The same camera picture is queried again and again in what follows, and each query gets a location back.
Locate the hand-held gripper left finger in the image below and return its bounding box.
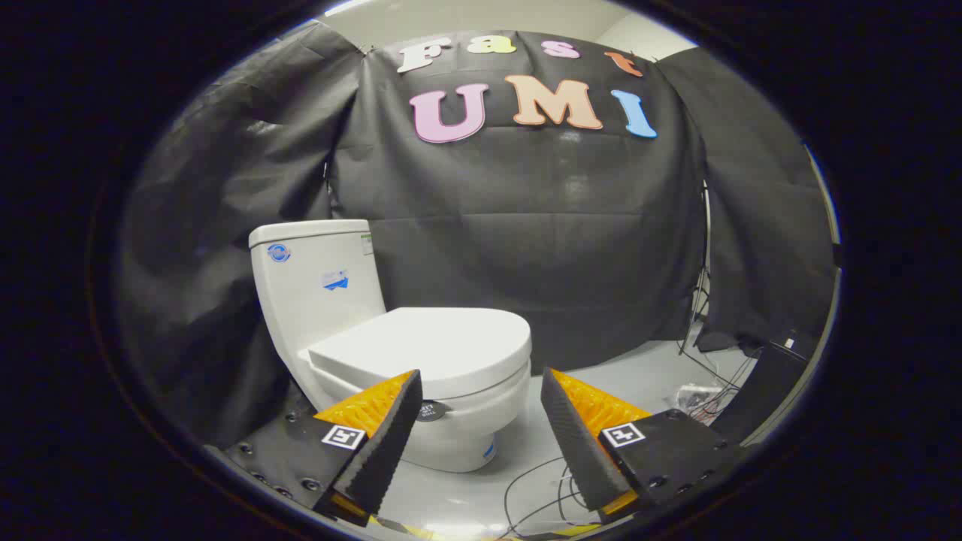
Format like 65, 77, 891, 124
224, 368, 423, 527

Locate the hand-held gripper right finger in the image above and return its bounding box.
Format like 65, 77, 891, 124
540, 367, 745, 525

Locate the white toilet lid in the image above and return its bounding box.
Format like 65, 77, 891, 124
307, 307, 533, 400

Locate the white ceramic toilet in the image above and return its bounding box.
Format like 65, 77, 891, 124
248, 219, 533, 474

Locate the yellow black floor tape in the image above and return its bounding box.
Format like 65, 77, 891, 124
402, 520, 602, 540

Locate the black box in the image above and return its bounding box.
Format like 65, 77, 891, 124
710, 342, 811, 446

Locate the thin metal stand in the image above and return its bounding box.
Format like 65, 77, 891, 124
679, 180, 713, 355

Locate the black backdrop cloth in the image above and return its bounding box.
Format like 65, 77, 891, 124
116, 19, 839, 452

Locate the black floor cable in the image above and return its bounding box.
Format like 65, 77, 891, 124
502, 455, 598, 538

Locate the tangle of thin cables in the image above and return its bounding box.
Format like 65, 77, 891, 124
675, 342, 756, 423

